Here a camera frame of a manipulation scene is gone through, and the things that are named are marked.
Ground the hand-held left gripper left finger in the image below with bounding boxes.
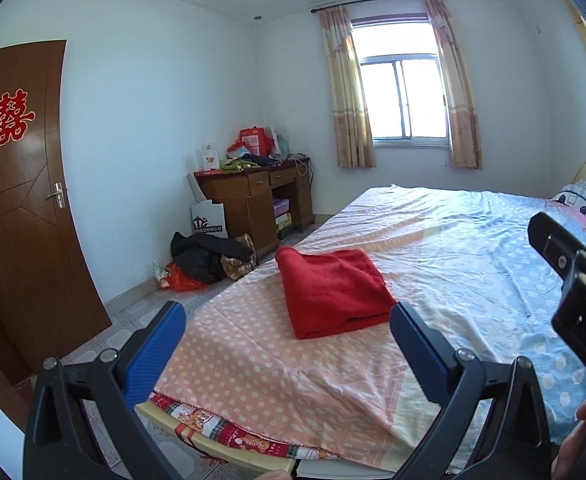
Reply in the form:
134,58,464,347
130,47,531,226
23,301,188,480

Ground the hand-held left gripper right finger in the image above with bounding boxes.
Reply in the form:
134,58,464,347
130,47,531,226
389,302,556,480

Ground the red towel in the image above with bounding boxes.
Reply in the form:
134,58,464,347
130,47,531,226
275,246,398,341

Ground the pile of dark clothes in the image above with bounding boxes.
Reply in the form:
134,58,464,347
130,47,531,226
170,231,246,284

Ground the person's right hand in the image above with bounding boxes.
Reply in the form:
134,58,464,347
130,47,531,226
550,389,586,480

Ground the grey cartoon pillow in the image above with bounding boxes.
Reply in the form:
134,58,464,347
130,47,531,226
553,180,586,222

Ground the blue polka dot blanket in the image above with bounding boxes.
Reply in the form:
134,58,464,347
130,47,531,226
473,192,586,426

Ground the orange plastic bag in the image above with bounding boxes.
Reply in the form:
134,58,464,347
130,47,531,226
165,262,210,294

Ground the festive printed mattress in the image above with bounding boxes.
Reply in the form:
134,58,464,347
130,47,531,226
148,391,339,462

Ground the brown patterned bag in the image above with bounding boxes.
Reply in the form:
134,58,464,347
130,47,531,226
220,234,258,281

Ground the bed with polka-dot sheet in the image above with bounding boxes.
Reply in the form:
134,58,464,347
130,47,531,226
153,185,549,461

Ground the white paper shopping bag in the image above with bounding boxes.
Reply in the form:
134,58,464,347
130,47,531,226
189,201,229,240

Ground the brown wooden door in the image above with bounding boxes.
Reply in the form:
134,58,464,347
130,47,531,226
0,40,114,386

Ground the brown wooden desk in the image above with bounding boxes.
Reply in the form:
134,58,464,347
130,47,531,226
194,157,316,257

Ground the beige floral curtain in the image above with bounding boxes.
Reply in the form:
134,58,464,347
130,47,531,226
319,5,377,169
424,0,484,170

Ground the red gift box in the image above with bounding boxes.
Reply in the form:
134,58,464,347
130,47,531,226
238,127,267,159

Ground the sliding glass window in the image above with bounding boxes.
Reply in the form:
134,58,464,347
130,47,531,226
350,17,449,148

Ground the red paper door decoration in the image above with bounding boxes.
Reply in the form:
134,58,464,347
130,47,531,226
0,91,36,147

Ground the dark curtain rod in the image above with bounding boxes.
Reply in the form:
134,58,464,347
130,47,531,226
310,0,447,14

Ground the beige bed frame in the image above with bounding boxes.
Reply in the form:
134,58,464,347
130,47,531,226
135,400,297,477

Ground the metal door handle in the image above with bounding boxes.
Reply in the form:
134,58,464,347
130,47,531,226
45,182,66,210

